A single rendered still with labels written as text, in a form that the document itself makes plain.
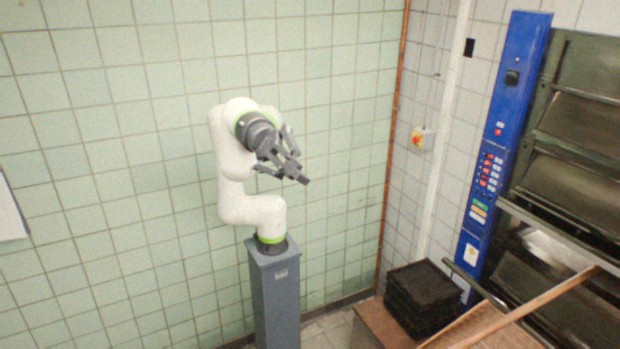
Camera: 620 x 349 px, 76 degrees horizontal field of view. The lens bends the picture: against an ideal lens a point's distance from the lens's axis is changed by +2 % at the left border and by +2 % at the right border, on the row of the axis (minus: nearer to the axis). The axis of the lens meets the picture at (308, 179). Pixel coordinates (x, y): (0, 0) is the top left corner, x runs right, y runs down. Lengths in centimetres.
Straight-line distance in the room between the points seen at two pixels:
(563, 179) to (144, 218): 189
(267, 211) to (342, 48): 100
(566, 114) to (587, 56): 21
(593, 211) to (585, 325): 50
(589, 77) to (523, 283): 95
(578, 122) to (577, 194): 28
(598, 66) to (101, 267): 230
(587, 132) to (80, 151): 202
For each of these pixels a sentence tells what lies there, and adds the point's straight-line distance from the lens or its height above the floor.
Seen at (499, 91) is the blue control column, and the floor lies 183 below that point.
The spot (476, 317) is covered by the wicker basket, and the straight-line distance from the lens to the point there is 230.
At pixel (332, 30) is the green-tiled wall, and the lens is 215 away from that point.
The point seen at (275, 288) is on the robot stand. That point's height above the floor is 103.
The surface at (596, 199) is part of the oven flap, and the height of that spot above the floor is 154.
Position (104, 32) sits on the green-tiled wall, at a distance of 186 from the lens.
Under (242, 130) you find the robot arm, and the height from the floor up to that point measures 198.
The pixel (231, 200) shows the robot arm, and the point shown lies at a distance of 165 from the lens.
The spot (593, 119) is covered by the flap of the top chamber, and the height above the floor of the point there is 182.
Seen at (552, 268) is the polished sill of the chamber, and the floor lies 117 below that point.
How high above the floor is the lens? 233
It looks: 29 degrees down
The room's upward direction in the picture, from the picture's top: straight up
